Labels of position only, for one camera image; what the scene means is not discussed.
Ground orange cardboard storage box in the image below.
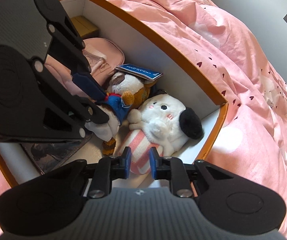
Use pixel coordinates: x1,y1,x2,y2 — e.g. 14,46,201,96
0,0,228,186

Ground white cat plush striped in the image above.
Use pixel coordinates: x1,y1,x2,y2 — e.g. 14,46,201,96
118,92,204,175

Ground dark picture card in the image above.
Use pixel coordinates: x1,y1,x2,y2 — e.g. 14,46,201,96
20,132,93,174

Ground pink heart-print duvet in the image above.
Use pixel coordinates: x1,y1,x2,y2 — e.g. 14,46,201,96
0,0,287,240

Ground gold jewelry box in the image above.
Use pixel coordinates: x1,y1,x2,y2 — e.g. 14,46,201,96
70,16,99,40

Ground blue card pack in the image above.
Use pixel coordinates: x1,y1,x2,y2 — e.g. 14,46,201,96
115,64,163,81

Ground pink fabric pouch bag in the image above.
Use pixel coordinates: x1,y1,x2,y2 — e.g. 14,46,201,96
45,37,124,98

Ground brown white dog plush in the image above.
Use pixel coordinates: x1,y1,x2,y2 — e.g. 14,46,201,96
85,72,157,155

